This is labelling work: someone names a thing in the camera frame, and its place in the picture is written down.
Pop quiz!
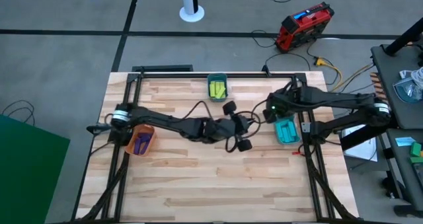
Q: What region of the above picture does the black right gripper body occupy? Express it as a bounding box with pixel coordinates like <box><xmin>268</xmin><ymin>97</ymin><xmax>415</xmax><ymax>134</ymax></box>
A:
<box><xmin>263</xmin><ymin>108</ymin><xmax>279</xmax><ymax>124</ymax></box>

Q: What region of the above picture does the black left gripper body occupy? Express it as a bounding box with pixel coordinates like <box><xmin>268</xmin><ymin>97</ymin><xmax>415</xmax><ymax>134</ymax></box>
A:
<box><xmin>206</xmin><ymin>100</ymin><xmax>254</xmax><ymax>153</ymax></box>

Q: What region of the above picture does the large teal plastic bin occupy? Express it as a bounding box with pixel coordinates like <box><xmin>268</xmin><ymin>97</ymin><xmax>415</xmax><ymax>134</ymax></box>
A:
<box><xmin>274</xmin><ymin>115</ymin><xmax>301</xmax><ymax>145</ymax></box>

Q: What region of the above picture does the small slate-blue plastic bin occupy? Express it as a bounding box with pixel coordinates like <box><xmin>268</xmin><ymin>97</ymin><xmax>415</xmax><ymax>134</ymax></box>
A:
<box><xmin>207</xmin><ymin>73</ymin><xmax>229</xmax><ymax>103</ymax></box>

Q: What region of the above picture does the black flat bar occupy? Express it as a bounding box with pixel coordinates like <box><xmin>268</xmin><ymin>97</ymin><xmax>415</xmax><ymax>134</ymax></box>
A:
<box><xmin>132</xmin><ymin>64</ymin><xmax>194</xmax><ymax>72</ymax></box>

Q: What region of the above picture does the orange plastic bin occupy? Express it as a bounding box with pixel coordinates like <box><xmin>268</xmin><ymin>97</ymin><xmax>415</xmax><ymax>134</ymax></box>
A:
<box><xmin>124</xmin><ymin>124</ymin><xmax>156</xmax><ymax>157</ymax></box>

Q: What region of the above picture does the red portable power box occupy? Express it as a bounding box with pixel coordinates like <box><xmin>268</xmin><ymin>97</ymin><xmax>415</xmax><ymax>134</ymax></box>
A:
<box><xmin>275</xmin><ymin>1</ymin><xmax>335</xmax><ymax>54</ymax></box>

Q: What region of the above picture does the white paper sheet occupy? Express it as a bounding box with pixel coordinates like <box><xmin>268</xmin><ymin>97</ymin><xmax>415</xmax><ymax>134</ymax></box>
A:
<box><xmin>341</xmin><ymin>128</ymin><xmax>378</xmax><ymax>163</ymax></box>

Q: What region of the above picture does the wooden slatted piece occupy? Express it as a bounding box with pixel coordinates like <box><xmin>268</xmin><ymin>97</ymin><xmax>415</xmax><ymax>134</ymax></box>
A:
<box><xmin>369</xmin><ymin>72</ymin><xmax>390</xmax><ymax>103</ymax></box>

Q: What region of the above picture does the white stand round base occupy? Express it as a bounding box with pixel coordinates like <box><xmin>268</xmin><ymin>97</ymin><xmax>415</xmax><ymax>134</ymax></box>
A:
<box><xmin>179</xmin><ymin>0</ymin><xmax>205</xmax><ymax>23</ymax></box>

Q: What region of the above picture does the black handheld device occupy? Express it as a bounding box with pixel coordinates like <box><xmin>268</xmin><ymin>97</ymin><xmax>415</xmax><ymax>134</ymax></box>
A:
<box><xmin>86</xmin><ymin>123</ymin><xmax>112</xmax><ymax>135</ymax></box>

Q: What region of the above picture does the dark grey desk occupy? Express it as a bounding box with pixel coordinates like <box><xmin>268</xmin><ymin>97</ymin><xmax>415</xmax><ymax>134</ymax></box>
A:
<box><xmin>385</xmin><ymin>128</ymin><xmax>423</xmax><ymax>218</ymax></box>
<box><xmin>369</xmin><ymin>44</ymin><xmax>423</xmax><ymax>131</ymax></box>

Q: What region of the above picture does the blue white card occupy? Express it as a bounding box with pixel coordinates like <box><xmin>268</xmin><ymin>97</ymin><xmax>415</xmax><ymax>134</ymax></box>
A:
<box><xmin>395</xmin><ymin>136</ymin><xmax>416</xmax><ymax>147</ymax></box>

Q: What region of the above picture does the clear plastic bag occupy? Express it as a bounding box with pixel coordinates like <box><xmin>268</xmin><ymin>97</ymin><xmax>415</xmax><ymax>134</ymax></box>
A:
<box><xmin>392</xmin><ymin>67</ymin><xmax>423</xmax><ymax>105</ymax></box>

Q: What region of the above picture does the green toy block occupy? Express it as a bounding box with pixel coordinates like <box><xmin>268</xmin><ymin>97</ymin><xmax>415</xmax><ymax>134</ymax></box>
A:
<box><xmin>409</xmin><ymin>141</ymin><xmax>423</xmax><ymax>158</ymax></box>

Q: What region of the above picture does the black pole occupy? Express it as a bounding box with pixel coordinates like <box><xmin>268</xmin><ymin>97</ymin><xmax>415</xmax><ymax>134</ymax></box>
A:
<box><xmin>385</xmin><ymin>17</ymin><xmax>423</xmax><ymax>56</ymax></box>

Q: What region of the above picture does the green board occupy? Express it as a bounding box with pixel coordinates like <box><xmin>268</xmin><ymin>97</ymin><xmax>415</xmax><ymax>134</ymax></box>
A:
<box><xmin>0</xmin><ymin>114</ymin><xmax>71</xmax><ymax>224</ymax></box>

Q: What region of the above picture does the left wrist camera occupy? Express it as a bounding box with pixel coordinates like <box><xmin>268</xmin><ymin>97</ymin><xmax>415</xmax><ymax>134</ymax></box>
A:
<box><xmin>235</xmin><ymin>114</ymin><xmax>251</xmax><ymax>135</ymax></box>

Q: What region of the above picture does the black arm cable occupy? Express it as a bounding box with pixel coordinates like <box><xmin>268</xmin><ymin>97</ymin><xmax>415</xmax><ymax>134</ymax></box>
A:
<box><xmin>183</xmin><ymin>100</ymin><xmax>215</xmax><ymax>122</ymax></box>

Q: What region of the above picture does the black floor cable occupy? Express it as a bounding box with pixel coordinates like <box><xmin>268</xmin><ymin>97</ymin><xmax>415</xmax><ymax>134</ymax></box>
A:
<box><xmin>250</xmin><ymin>28</ymin><xmax>279</xmax><ymax>50</ymax></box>

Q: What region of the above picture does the yellow hanging cable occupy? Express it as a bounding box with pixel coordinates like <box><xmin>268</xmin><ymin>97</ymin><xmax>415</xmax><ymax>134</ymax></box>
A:
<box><xmin>313</xmin><ymin>56</ymin><xmax>376</xmax><ymax>93</ymax></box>

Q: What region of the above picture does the black aluminium frame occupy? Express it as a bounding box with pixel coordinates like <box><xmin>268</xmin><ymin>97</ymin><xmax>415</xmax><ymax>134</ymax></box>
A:
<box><xmin>75</xmin><ymin>71</ymin><xmax>358</xmax><ymax>224</ymax></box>

